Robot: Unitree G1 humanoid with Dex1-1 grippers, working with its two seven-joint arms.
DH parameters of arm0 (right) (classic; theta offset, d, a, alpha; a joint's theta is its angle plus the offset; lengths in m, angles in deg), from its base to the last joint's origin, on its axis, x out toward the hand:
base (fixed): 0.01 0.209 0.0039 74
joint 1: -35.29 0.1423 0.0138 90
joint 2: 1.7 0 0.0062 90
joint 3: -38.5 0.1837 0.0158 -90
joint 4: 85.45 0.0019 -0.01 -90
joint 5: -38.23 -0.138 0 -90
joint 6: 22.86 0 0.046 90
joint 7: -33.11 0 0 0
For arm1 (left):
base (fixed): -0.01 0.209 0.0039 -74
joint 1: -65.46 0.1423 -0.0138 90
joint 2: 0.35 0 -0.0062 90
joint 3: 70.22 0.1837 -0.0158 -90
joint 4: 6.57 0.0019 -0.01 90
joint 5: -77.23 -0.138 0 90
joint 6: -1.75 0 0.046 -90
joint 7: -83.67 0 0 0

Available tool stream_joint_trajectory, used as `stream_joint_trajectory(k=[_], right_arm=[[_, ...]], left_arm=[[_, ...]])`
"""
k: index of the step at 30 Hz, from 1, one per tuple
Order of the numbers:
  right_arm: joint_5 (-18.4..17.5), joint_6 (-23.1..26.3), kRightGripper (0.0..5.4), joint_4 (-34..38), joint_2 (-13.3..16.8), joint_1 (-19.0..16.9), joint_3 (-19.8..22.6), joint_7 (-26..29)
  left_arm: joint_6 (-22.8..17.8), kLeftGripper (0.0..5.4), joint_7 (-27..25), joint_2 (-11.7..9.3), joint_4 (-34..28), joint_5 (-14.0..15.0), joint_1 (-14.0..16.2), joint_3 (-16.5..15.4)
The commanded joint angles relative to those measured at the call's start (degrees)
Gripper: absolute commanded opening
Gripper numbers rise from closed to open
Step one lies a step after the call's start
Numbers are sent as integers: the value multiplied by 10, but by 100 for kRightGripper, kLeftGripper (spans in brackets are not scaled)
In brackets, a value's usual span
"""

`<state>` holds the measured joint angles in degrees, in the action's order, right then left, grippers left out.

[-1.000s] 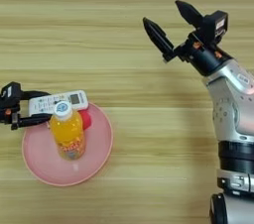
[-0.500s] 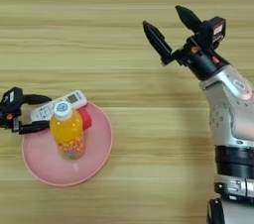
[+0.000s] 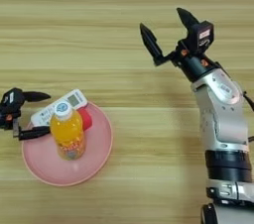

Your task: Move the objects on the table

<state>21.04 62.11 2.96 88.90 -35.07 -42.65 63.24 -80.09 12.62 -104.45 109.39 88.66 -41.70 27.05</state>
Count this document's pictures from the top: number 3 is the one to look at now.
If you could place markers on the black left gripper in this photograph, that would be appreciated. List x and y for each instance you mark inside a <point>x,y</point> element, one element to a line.
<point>6,119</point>

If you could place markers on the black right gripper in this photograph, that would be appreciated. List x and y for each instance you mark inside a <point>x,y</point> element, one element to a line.
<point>195,67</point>

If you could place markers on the orange juice bottle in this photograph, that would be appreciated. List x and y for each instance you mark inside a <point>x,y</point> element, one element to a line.
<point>67,132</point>

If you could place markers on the white remote control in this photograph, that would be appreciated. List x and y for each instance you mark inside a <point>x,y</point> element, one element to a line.
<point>74,99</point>

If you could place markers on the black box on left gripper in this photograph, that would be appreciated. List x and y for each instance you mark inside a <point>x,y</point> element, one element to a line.
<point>11,97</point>

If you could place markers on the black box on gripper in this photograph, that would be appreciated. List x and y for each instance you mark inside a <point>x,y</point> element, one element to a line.
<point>11,97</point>
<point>202,36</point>

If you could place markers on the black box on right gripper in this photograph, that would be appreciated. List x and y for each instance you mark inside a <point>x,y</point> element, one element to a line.
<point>202,36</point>

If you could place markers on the red cube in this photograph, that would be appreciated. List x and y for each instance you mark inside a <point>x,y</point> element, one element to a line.
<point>86,118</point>

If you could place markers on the pink round plate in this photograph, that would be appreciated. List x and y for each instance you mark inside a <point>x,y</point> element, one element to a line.
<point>96,155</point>

